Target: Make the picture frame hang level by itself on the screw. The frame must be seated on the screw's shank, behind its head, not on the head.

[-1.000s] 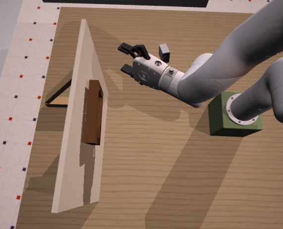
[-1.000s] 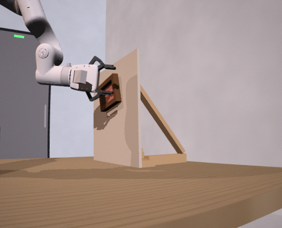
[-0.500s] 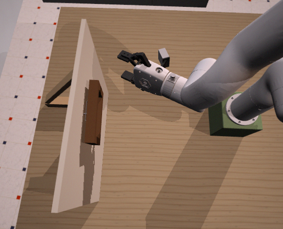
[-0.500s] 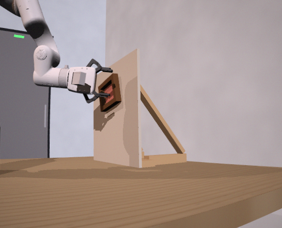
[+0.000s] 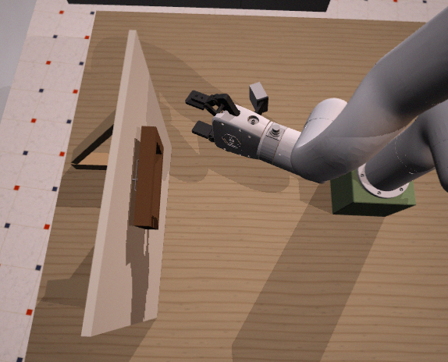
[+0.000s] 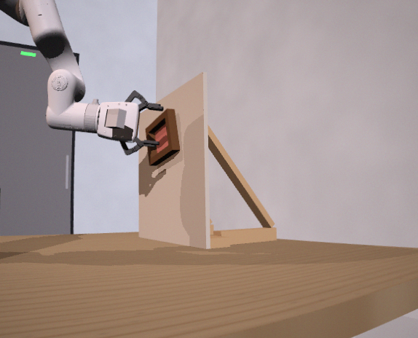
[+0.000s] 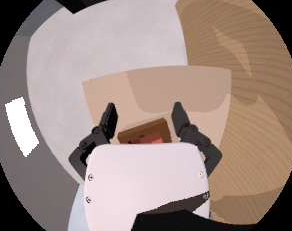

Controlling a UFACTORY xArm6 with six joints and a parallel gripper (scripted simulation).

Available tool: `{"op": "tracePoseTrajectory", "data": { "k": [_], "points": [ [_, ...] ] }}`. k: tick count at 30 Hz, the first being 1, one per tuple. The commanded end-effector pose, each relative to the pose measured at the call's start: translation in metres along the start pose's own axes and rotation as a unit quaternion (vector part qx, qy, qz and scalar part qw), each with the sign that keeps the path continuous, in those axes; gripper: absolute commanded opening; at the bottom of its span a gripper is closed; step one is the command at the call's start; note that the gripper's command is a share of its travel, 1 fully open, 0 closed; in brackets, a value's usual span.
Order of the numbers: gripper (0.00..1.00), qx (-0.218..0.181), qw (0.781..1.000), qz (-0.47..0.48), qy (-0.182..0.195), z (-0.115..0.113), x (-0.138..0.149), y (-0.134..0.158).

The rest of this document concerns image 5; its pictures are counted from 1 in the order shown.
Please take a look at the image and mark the beige flat board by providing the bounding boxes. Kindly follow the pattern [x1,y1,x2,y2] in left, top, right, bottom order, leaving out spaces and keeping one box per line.
[81,30,172,336]

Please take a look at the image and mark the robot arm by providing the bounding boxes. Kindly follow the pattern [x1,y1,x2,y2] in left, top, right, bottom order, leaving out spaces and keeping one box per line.
[259,6,448,199]

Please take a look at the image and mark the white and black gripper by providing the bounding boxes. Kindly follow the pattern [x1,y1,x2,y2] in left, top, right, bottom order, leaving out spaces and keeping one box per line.
[185,90,274,160]

